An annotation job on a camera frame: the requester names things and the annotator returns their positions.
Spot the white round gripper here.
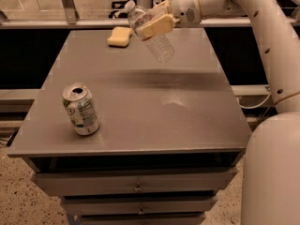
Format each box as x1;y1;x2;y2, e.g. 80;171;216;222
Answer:
137;0;202;38

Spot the clear plastic water bottle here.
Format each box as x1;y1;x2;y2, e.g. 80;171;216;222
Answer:
125;0;174;63

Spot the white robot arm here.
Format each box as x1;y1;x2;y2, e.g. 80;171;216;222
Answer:
141;0;300;225

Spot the yellow sponge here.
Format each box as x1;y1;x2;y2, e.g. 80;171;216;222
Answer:
107;27;132;47

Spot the grey metal railing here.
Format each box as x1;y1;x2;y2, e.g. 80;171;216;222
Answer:
0;0;300;30

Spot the grey drawer cabinet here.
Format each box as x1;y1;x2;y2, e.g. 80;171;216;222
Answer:
7;27;259;225

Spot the silver green soda can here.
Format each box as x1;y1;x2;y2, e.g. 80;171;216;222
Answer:
62;82;99;136

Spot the top grey drawer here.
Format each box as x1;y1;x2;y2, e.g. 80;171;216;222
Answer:
32;167;237;196

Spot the grey drawer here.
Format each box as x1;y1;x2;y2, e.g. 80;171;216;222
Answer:
62;194;217;216
79;213;205;225
32;167;237;196

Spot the middle grey drawer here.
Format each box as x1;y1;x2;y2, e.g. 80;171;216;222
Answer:
62;194;217;216

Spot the bottom grey drawer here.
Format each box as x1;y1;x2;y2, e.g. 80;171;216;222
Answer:
79;213;205;225

